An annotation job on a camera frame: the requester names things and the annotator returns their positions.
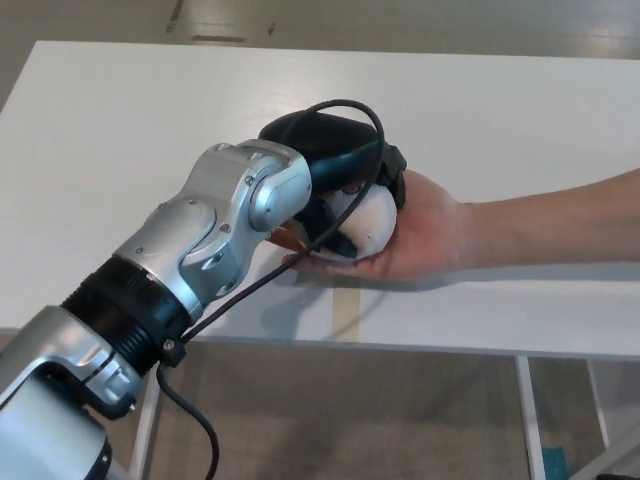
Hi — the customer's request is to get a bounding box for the person's bare hand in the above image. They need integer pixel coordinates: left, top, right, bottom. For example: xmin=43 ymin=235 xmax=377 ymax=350
xmin=272 ymin=169 xmax=476 ymax=279

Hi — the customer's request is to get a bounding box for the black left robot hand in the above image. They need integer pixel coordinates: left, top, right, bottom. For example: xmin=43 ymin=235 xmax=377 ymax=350
xmin=258 ymin=110 xmax=409 ymax=261

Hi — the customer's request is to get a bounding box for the person's bare forearm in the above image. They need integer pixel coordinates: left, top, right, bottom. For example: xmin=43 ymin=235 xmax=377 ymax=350
xmin=464 ymin=168 xmax=640 ymax=272

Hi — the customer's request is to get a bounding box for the thin white table leg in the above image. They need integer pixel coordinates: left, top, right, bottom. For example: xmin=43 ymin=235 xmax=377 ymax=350
xmin=586 ymin=359 xmax=613 ymax=451

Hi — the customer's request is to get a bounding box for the teal floor object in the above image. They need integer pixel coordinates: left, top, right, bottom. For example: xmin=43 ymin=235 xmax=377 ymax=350
xmin=542 ymin=444 xmax=567 ymax=480

